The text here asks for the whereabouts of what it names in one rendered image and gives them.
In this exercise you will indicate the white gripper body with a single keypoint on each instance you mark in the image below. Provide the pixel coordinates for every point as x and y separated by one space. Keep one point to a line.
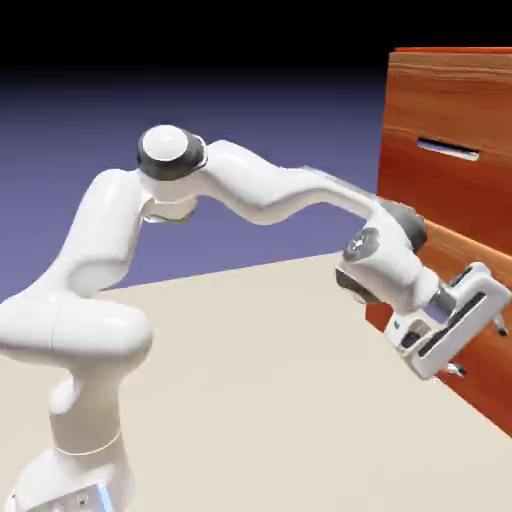
486 290

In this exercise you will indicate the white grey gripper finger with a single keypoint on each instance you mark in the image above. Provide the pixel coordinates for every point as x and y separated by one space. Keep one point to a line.
501 328
455 370

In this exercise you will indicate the reddish brown wooden cabinet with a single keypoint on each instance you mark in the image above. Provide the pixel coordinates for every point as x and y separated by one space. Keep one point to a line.
440 100

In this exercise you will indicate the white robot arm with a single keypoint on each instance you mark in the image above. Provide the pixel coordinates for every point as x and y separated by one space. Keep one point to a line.
100 320

